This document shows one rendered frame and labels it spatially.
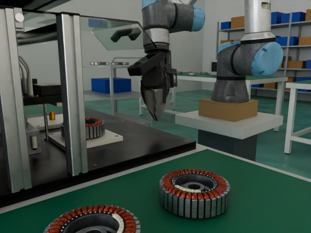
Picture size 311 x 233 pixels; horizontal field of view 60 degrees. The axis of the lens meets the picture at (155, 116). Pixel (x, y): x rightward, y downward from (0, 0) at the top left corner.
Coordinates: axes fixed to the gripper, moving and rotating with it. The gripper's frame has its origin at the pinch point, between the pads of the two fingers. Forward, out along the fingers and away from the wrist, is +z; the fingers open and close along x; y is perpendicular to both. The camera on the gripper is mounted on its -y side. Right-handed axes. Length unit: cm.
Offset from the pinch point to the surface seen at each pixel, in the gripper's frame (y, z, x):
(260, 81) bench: 268, -35, 29
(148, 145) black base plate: -9.2, 7.0, -3.6
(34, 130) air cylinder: -28.7, 1.9, 13.2
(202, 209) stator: -28.3, 13.3, -26.0
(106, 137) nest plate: -13.1, 4.8, 6.7
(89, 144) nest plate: -18.7, 5.8, 6.8
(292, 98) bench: 239, -12, -8
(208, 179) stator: -21.2, 10.8, -24.1
